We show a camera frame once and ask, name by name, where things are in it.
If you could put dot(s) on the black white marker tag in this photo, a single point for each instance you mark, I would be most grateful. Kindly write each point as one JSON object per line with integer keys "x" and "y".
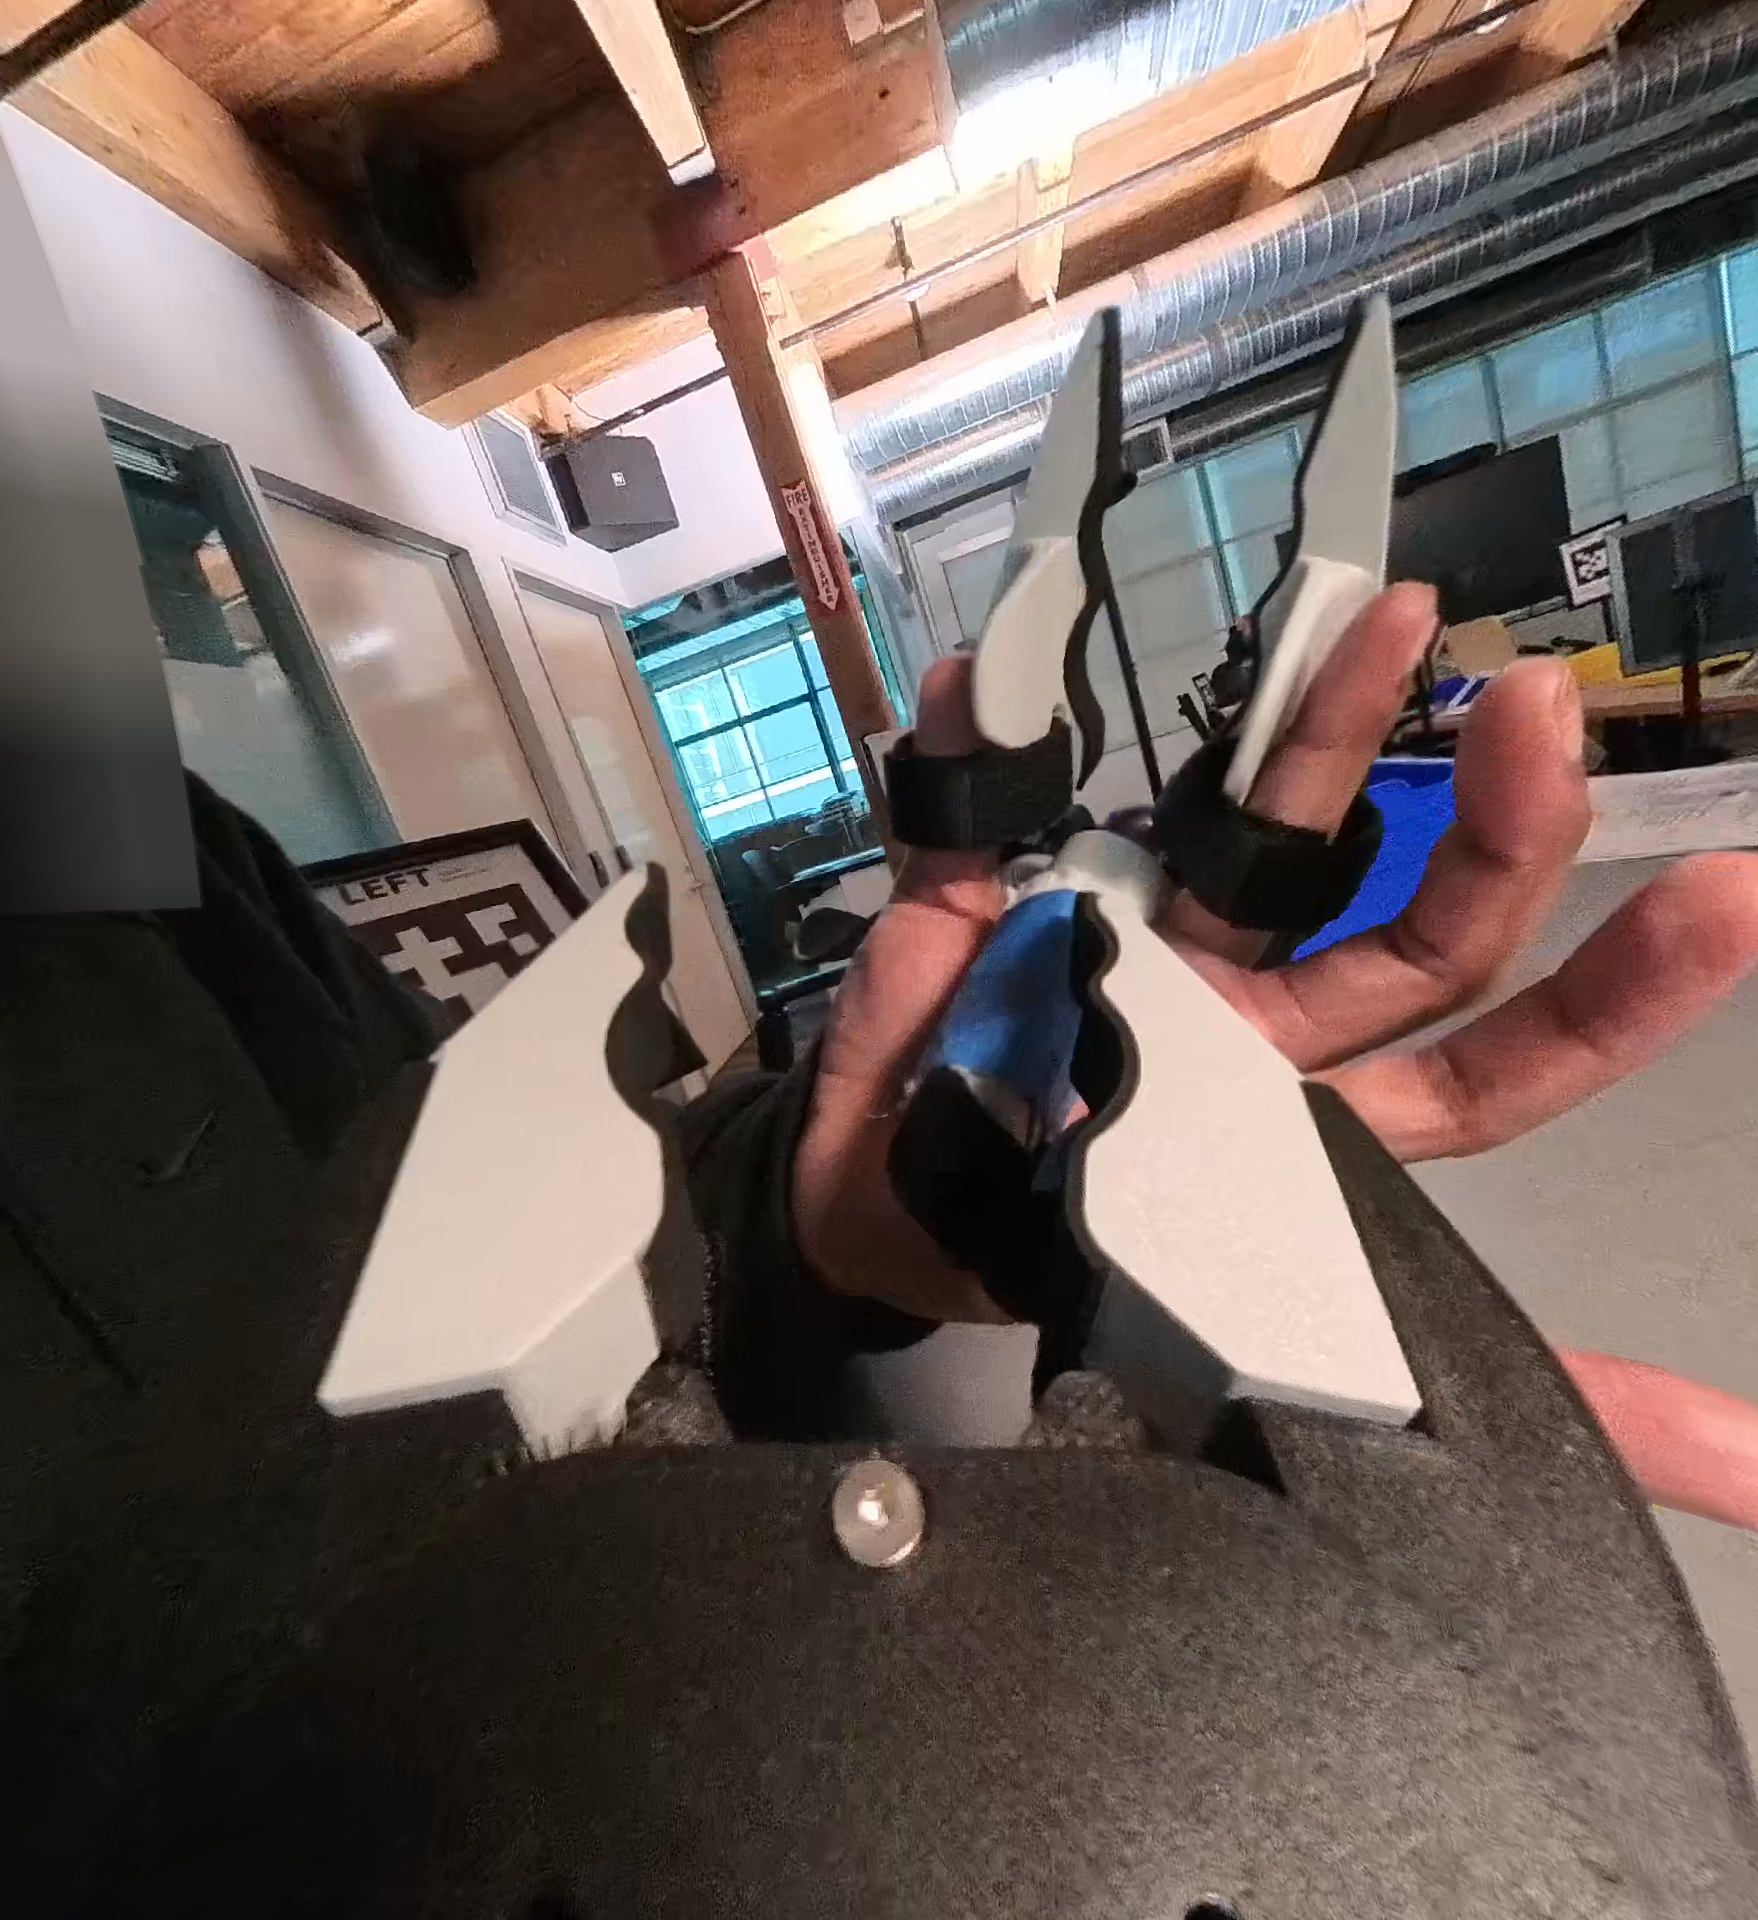
{"x": 1591, "y": 567}

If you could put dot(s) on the framed marker board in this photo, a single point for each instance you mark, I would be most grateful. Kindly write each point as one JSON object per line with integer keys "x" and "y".
{"x": 459, "y": 930}

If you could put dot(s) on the person's left forearm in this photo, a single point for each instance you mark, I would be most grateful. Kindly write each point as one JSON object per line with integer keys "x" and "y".
{"x": 758, "y": 1289}

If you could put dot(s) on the black monitor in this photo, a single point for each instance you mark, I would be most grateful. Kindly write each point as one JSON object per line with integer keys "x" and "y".
{"x": 1477, "y": 525}
{"x": 1695, "y": 578}

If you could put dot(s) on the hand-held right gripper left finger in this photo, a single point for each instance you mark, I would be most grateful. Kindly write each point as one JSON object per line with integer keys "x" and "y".
{"x": 518, "y": 1171}

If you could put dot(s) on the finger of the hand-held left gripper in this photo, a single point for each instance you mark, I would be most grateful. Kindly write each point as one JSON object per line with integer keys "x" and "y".
{"x": 1063, "y": 465}
{"x": 1351, "y": 494}

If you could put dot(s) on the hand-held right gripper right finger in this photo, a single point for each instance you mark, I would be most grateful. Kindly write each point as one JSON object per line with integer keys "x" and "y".
{"x": 1210, "y": 1184}

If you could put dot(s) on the black wall speaker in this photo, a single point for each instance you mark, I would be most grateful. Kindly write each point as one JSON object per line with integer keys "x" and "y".
{"x": 618, "y": 492}

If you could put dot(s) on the red narrow sign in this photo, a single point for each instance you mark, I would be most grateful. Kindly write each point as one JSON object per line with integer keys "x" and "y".
{"x": 810, "y": 547}

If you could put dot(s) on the wooden post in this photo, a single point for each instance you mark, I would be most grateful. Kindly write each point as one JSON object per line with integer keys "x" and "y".
{"x": 758, "y": 389}

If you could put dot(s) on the frosted glass door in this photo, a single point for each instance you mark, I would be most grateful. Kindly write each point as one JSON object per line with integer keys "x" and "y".
{"x": 370, "y": 676}
{"x": 579, "y": 721}

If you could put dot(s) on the person's left hand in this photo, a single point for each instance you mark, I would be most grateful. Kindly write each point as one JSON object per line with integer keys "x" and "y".
{"x": 1420, "y": 990}

